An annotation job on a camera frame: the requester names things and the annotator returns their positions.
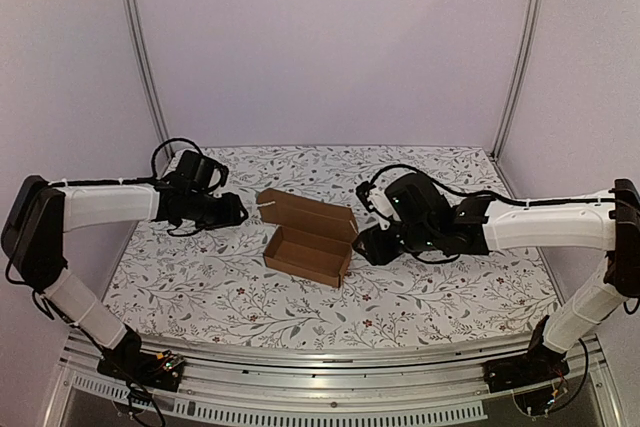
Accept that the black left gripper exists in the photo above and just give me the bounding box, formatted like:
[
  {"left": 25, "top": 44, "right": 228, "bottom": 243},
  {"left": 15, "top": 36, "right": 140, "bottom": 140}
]
[{"left": 187, "top": 191, "right": 248, "bottom": 231}]

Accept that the brown cardboard box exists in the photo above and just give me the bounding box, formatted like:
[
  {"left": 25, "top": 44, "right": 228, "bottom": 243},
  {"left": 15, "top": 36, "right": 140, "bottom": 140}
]
[{"left": 256, "top": 188, "right": 358, "bottom": 288}]

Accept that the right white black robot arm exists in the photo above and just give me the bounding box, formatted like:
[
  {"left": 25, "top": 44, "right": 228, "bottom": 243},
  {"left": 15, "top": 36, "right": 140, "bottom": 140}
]
[{"left": 353, "top": 168, "right": 639, "bottom": 383}]

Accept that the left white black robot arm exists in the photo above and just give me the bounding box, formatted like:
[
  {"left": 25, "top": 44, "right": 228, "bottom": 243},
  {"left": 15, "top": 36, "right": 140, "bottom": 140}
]
[{"left": 1, "top": 150, "right": 249, "bottom": 381}]

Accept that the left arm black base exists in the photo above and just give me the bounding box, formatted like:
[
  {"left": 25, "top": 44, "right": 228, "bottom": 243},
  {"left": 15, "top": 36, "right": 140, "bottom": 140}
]
[{"left": 97, "top": 327, "right": 185, "bottom": 392}]

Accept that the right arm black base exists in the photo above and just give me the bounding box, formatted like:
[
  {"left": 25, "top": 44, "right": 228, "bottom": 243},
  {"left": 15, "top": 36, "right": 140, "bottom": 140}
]
[{"left": 482, "top": 315, "right": 569, "bottom": 393}]

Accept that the floral patterned table mat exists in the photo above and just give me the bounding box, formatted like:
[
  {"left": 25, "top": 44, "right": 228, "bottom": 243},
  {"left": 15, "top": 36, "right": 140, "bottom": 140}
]
[{"left": 105, "top": 146, "right": 559, "bottom": 350}]

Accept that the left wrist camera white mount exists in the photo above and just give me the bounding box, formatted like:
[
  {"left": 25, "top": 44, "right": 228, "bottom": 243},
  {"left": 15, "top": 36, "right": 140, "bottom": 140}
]
[{"left": 202, "top": 161, "right": 229, "bottom": 194}]

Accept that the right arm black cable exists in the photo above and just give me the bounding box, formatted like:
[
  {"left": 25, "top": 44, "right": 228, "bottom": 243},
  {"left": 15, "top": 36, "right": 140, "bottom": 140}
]
[{"left": 367, "top": 163, "right": 621, "bottom": 208}]

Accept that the aluminium front rail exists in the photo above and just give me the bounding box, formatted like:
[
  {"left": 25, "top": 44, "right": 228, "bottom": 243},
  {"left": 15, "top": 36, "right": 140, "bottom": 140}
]
[{"left": 44, "top": 333, "right": 623, "bottom": 426}]

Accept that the left aluminium frame post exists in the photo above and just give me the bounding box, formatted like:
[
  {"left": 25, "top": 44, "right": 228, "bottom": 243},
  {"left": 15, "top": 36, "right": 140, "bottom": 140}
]
[{"left": 122, "top": 0, "right": 169, "bottom": 142}]

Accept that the aluminium frame post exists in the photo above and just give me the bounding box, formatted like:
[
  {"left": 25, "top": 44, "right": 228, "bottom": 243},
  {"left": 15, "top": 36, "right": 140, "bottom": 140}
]
[
  {"left": 490, "top": 0, "right": 543, "bottom": 163},
  {"left": 122, "top": 0, "right": 169, "bottom": 142}
]

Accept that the right aluminium frame post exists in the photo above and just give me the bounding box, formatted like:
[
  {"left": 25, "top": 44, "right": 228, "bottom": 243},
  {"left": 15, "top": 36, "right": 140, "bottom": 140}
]
[{"left": 490, "top": 0, "right": 543, "bottom": 163}]

